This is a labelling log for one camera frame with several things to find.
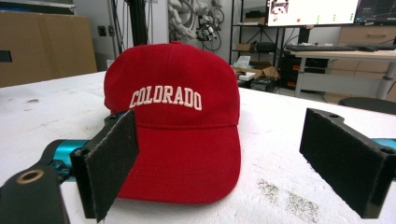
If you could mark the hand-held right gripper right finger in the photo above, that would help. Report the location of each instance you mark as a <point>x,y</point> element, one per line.
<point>345,158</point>

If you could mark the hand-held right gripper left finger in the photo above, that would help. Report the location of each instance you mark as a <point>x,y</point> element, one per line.
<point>106,161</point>

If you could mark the red baseball cap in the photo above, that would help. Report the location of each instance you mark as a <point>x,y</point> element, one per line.
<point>177,124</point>

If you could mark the black round stool seat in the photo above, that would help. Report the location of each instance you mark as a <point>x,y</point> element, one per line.
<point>369,105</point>

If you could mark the light wooden desk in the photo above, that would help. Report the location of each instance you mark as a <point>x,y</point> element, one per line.
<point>345,59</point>

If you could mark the black keyboard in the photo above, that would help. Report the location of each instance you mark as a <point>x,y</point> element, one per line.
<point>317,48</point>

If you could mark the open cardboard box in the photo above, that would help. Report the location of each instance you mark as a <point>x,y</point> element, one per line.
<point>258,70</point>

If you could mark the wooden drawer cabinet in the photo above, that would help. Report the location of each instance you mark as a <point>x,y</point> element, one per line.
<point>367,35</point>

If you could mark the large cardboard box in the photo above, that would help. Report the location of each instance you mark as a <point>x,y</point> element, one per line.
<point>43,46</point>

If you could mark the black metal stand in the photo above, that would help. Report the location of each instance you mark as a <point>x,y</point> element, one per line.
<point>138,21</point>

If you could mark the dark computer monitor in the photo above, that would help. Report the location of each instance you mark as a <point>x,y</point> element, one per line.
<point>376,11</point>

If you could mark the black metal shelf rack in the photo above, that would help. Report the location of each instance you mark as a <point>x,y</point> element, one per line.
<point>249,40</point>

